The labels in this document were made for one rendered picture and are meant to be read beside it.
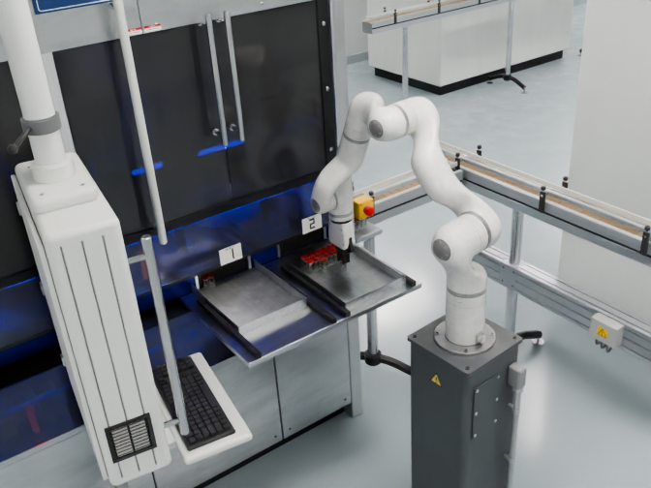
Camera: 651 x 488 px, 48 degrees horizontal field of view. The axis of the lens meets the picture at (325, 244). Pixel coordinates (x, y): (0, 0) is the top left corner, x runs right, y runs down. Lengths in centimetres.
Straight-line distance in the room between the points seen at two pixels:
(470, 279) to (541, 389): 146
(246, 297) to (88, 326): 89
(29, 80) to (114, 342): 62
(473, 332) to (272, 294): 71
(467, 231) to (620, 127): 158
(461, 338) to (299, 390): 96
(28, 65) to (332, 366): 183
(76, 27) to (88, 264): 72
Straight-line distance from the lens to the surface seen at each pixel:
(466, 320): 225
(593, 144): 364
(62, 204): 177
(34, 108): 180
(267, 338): 236
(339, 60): 258
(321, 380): 309
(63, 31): 214
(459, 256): 207
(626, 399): 359
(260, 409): 298
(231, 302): 255
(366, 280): 260
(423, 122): 218
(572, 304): 320
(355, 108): 227
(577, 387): 360
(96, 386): 188
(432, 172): 213
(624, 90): 349
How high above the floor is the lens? 226
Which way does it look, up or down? 29 degrees down
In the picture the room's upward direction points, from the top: 4 degrees counter-clockwise
